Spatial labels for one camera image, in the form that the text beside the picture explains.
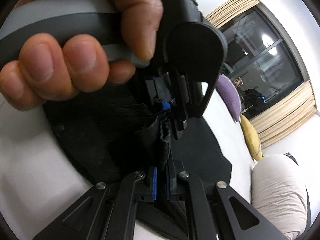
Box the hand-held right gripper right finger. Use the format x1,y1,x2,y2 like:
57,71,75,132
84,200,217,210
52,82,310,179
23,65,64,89
166,160,290,240

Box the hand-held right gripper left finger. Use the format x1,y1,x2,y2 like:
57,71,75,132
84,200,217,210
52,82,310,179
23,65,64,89
32,166,158,240

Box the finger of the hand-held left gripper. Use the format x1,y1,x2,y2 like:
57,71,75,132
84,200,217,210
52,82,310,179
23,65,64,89
145,72,173,113
172,69,221,141

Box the black pants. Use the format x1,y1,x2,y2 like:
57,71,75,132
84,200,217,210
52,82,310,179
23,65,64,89
42,67,232,240

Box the person's left hand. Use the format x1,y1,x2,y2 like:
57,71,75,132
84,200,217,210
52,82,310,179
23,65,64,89
0,0,165,112

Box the beige curtain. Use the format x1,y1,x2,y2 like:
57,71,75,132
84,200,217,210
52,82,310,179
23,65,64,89
204,0,260,30
250,80,316,148

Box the purple pillow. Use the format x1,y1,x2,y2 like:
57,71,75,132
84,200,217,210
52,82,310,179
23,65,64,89
216,75,242,122

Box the dark glass window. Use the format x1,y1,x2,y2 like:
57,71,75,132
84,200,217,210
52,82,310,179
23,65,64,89
219,4,305,123

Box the yellow pillow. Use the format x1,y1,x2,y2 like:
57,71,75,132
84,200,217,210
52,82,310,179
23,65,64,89
239,114,264,162

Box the rolled beige duvet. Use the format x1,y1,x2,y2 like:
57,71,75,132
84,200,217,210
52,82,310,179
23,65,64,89
251,154,308,240

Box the grey headboard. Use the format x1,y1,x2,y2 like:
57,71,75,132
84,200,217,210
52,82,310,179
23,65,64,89
284,152,312,233

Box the bed with white sheet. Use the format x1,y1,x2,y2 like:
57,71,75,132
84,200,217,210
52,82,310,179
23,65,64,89
0,79,258,240

